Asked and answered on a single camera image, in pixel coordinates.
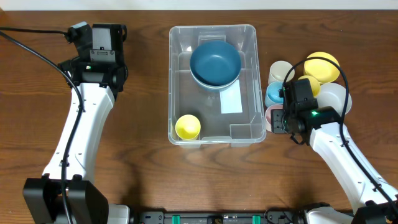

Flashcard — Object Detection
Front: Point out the pink cup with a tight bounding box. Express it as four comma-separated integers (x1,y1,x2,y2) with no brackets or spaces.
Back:
266,104,283,132

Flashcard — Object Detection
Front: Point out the yellow cup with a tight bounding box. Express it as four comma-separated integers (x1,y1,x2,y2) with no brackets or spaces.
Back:
175,114,201,141
298,75,321,97

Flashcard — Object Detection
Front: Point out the dark blue bowl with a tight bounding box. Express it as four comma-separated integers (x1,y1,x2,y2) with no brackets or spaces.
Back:
192,75,239,91
190,40,242,89

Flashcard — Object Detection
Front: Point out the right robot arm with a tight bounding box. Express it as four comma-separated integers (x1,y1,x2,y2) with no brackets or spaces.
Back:
271,87,397,223

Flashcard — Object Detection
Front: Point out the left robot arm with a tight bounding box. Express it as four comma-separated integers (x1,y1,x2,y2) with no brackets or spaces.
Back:
23,22,131,223

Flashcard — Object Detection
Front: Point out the light blue cup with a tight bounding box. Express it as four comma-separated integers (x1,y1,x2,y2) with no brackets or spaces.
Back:
265,82,284,108

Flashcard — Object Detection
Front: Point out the clear plastic storage bin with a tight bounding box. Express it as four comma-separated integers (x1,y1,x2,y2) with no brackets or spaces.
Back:
168,24,266,147

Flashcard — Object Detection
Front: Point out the cream white cup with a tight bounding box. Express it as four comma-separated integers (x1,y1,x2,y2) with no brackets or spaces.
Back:
268,60,293,84

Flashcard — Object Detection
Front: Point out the grey small bowl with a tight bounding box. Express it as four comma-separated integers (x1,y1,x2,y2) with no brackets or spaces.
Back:
316,83,346,115

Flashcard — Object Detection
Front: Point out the yellow small bowl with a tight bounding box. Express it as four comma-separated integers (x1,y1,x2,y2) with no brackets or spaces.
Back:
304,59,340,84

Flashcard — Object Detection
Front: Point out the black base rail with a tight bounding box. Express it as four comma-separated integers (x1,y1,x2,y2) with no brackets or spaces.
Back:
129,210,307,224

